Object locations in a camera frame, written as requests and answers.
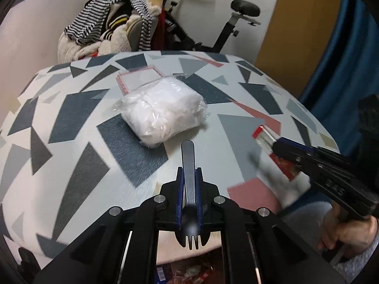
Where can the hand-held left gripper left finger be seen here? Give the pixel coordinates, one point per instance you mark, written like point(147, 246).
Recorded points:
point(179, 195)

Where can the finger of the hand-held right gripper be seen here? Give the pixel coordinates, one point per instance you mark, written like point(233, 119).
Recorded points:
point(296, 143)
point(287, 155)

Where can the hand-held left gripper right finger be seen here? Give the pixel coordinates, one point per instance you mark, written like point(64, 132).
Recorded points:
point(200, 195)

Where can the red clear plastic box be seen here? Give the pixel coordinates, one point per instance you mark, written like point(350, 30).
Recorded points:
point(266, 137)

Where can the black plastic spork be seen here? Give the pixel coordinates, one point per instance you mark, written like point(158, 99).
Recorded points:
point(188, 159)

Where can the person's right forearm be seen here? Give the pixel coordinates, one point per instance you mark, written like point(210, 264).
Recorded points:
point(364, 266)

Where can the person's right hand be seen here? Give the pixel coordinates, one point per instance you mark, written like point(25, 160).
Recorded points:
point(352, 233)

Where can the blue curtain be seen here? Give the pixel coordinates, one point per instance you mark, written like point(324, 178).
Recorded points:
point(340, 80)

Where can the red wrapper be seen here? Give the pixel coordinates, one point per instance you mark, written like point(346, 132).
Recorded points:
point(201, 276)

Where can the white plastic bag package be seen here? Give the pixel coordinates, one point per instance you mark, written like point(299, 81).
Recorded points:
point(162, 109)

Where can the wooden door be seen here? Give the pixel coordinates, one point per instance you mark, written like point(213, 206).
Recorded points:
point(296, 35)

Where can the clear red-edged bag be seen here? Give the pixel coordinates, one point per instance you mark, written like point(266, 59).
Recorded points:
point(139, 78)

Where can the black exercise bike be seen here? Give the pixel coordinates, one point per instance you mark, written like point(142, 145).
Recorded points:
point(225, 32)

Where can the black plastic object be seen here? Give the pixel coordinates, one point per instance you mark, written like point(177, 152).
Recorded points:
point(28, 260)

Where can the pile of clothes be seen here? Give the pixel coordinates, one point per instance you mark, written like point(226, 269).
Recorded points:
point(118, 41)

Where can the black yellow striped garment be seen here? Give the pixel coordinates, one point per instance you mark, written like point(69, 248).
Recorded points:
point(114, 20)

